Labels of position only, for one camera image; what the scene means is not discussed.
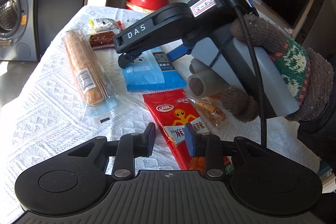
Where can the person's right hand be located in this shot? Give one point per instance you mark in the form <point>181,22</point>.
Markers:
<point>294,56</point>

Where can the blue snack packet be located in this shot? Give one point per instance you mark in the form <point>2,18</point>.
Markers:
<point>147,77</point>

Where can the dark red snack bar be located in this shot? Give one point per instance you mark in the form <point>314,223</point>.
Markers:
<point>101,39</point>

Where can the clear snack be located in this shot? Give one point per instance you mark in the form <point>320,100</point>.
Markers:
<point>102,23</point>

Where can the silver washing machine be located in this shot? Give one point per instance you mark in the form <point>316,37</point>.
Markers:
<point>15,29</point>

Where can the person's right forearm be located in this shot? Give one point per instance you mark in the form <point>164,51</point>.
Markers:
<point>320,140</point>

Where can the long biscuit packet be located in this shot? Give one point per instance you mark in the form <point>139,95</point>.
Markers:
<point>81,61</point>

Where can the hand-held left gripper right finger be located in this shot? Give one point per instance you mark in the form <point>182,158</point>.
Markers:
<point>190,141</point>

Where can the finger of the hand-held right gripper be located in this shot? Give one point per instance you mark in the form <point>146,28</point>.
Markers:
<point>147,29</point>
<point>178,52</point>

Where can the red spicy snack packet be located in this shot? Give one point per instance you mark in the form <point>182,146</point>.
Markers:
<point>173,111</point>

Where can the white textured tablecloth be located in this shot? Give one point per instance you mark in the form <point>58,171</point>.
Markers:
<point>52,108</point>

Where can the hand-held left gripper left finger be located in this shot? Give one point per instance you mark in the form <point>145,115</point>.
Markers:
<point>151,136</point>

